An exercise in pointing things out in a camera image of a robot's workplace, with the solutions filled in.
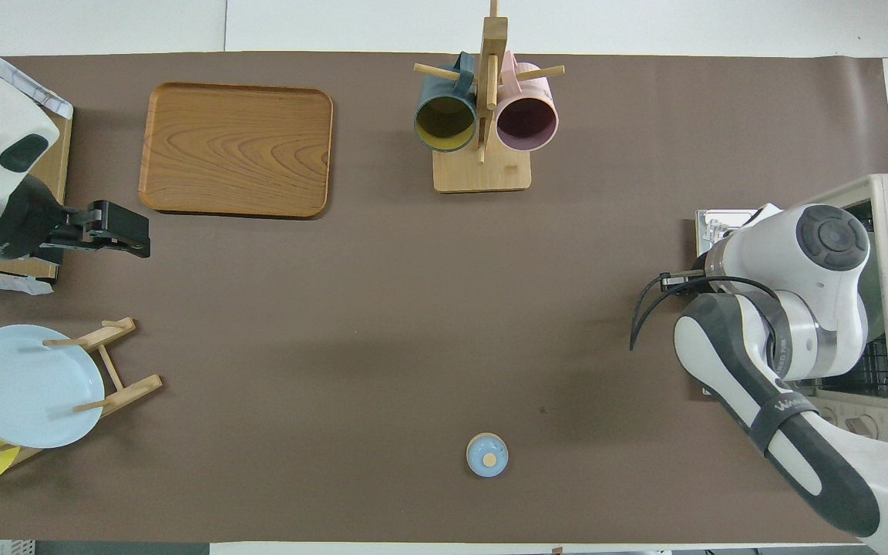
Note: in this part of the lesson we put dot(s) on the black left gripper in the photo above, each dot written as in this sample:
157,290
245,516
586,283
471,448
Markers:
16,220

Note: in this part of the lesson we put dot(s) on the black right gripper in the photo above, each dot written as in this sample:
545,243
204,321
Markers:
683,281

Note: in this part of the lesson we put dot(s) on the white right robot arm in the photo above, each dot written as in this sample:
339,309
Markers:
798,262

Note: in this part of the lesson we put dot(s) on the beige oven knob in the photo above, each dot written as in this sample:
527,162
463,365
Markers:
862,426

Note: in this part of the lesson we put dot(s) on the wooden serving tray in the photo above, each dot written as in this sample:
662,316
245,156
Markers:
236,150

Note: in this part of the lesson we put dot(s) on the wooden plate rack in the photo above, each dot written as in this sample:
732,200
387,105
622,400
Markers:
124,395

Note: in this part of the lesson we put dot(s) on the light blue plate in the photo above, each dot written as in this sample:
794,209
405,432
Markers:
20,385

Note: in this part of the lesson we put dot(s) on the pink mug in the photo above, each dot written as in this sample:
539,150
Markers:
526,123

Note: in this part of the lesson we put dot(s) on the wooden mug tree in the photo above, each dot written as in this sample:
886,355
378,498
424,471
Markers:
482,173

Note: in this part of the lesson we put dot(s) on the brown table mat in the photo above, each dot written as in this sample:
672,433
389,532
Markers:
413,308

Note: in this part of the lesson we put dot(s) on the small blue cork-lid jar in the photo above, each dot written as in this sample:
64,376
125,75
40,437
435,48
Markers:
479,462

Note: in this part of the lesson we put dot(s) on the dark blue mug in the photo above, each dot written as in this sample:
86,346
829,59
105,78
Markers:
445,123

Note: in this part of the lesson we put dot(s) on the white perforated crate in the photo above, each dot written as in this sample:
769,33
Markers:
5,548

